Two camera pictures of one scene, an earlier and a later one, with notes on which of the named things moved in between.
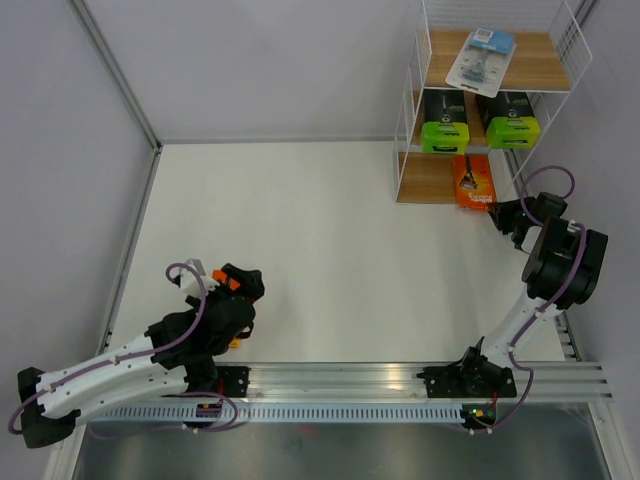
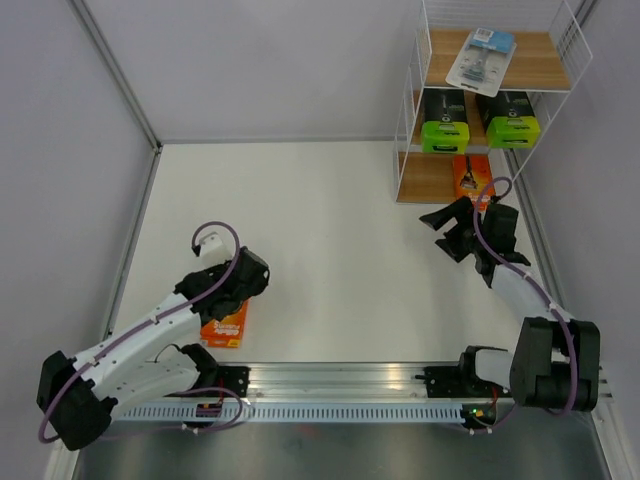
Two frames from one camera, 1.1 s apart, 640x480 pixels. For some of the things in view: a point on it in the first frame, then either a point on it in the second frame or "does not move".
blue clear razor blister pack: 482,62 does not move
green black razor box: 511,123 does not move
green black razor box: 445,130 does not move
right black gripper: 500,211 -> 449,245
